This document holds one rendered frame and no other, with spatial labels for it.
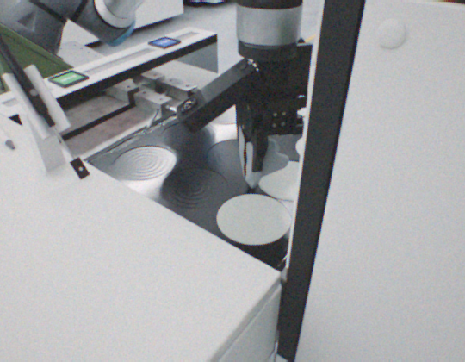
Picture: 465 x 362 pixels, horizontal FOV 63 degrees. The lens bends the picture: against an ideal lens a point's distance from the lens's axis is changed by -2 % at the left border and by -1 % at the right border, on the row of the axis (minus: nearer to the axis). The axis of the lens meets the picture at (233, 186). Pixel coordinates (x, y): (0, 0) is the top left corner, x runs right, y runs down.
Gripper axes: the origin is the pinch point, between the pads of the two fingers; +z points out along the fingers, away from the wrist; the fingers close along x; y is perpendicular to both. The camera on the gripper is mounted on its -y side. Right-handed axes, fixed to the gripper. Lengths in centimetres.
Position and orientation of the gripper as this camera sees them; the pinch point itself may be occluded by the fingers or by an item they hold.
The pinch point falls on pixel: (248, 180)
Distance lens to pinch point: 57.2
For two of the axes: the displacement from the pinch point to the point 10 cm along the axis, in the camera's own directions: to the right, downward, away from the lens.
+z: 0.1, 8.0, 6.0
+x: -2.9, -5.7, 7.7
